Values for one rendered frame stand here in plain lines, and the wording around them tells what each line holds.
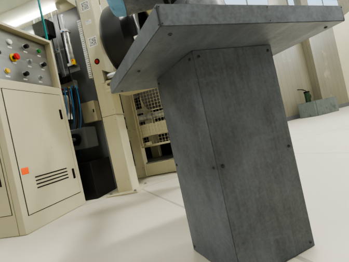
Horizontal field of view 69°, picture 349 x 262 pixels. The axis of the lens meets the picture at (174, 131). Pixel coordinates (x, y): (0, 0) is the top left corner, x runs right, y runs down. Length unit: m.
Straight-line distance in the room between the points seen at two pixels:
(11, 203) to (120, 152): 0.79
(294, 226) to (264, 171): 0.17
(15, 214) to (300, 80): 7.90
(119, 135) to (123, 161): 0.21
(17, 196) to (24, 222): 0.15
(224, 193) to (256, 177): 0.10
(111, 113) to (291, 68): 6.87
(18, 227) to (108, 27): 1.36
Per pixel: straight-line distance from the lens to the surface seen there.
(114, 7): 0.85
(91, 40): 2.21
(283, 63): 8.17
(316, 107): 7.46
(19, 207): 1.70
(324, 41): 9.82
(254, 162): 0.66
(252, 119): 0.67
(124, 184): 2.06
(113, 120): 2.03
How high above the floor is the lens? 0.38
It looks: level
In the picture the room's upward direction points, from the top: 12 degrees counter-clockwise
